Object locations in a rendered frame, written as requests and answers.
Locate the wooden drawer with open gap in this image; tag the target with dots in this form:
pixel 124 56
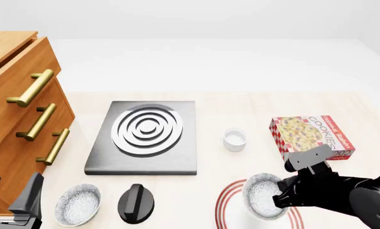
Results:
pixel 9 81

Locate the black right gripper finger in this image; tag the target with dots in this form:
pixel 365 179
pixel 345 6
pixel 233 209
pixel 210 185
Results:
pixel 285 199
pixel 288 183

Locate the wooden cabinet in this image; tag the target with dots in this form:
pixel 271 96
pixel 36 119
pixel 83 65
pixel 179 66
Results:
pixel 5 45

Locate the black patterned bowl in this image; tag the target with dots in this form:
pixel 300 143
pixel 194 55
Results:
pixel 77 206
pixel 261 193

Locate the small white ramekin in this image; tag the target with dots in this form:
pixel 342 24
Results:
pixel 235 140

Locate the white plate with red rings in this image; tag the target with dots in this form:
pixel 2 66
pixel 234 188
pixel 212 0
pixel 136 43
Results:
pixel 229 205

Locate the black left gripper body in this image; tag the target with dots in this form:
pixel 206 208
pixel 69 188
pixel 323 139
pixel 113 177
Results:
pixel 9 223

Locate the flat stove plate with rings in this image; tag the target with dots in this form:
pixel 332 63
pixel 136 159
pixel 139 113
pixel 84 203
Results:
pixel 107 152

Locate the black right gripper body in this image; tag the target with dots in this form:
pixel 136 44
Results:
pixel 317 188

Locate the printed cookies box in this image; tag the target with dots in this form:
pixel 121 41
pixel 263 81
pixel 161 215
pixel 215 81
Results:
pixel 299 133

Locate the round black stove knob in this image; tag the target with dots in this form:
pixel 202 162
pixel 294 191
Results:
pixel 135 205

